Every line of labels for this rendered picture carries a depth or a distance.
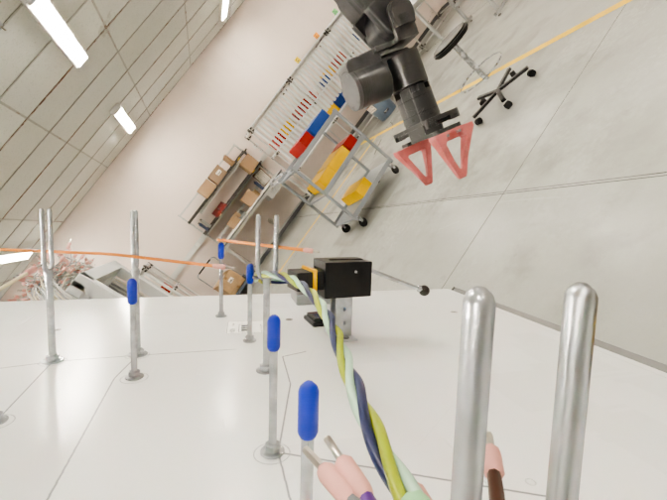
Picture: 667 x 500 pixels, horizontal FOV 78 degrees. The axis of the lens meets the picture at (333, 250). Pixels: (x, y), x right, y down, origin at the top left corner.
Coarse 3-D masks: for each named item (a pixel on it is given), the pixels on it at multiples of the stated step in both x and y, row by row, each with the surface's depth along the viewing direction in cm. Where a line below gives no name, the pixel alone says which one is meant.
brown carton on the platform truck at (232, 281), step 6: (228, 270) 744; (228, 276) 738; (234, 276) 742; (240, 276) 748; (228, 282) 735; (234, 282) 740; (240, 282) 746; (216, 288) 748; (228, 288) 734; (234, 288) 738; (228, 294) 738; (234, 294) 738
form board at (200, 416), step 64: (0, 320) 50; (64, 320) 51; (128, 320) 51; (192, 320) 52; (384, 320) 55; (448, 320) 55; (512, 320) 56; (0, 384) 33; (64, 384) 33; (128, 384) 34; (192, 384) 34; (256, 384) 34; (320, 384) 35; (384, 384) 35; (448, 384) 35; (512, 384) 36; (640, 384) 37; (0, 448) 25; (64, 448) 25; (128, 448) 25; (192, 448) 25; (256, 448) 25; (320, 448) 26; (448, 448) 26; (512, 448) 26; (640, 448) 26
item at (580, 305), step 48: (480, 288) 5; (576, 288) 5; (480, 336) 5; (576, 336) 5; (480, 384) 5; (576, 384) 5; (480, 432) 5; (576, 432) 5; (480, 480) 5; (576, 480) 6
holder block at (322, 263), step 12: (324, 264) 44; (336, 264) 44; (348, 264) 45; (360, 264) 45; (324, 276) 44; (336, 276) 45; (348, 276) 45; (360, 276) 46; (324, 288) 44; (336, 288) 45; (348, 288) 45; (360, 288) 46
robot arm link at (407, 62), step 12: (408, 48) 63; (384, 60) 60; (396, 60) 60; (408, 60) 60; (420, 60) 61; (396, 72) 61; (408, 72) 60; (420, 72) 61; (396, 84) 62; (408, 84) 61
